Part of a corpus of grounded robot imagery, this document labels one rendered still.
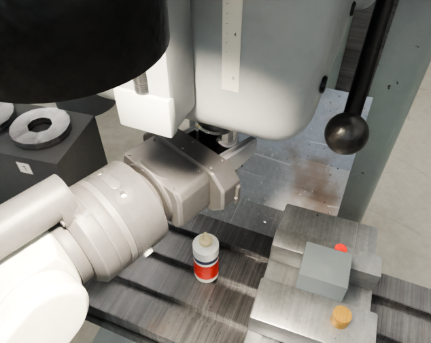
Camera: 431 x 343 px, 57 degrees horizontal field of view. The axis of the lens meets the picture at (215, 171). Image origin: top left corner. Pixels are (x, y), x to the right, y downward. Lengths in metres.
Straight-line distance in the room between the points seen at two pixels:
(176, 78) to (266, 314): 0.35
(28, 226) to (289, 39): 0.22
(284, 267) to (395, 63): 0.39
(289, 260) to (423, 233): 1.53
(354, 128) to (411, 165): 2.12
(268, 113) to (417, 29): 0.49
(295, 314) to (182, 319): 0.19
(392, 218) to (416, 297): 1.38
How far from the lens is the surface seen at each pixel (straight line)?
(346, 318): 0.52
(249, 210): 0.82
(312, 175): 0.82
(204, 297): 0.65
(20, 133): 0.66
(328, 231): 0.66
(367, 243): 0.66
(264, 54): 0.25
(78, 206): 0.33
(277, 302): 0.53
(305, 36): 0.24
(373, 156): 0.88
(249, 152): 0.43
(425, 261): 2.00
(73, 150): 0.64
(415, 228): 2.09
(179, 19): 0.24
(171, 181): 0.36
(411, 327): 0.70
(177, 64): 0.25
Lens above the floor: 1.51
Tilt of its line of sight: 46 degrees down
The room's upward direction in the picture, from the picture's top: straight up
